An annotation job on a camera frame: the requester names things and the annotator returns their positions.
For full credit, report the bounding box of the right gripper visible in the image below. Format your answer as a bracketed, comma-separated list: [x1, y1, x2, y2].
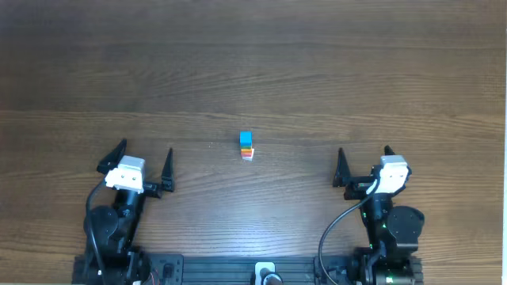
[332, 144, 397, 201]

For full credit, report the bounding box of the mounting rail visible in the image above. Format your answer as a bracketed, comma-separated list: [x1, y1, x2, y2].
[72, 253, 424, 285]

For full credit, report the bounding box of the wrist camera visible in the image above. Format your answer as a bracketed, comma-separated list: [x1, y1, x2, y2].
[371, 154, 410, 196]
[104, 154, 147, 195]

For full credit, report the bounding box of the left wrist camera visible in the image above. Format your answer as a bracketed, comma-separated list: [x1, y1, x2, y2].
[104, 154, 147, 195]

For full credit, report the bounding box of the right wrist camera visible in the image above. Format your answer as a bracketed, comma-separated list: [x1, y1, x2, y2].
[371, 154, 410, 196]

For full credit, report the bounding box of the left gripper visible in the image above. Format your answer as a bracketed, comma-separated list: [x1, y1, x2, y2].
[96, 138, 177, 200]

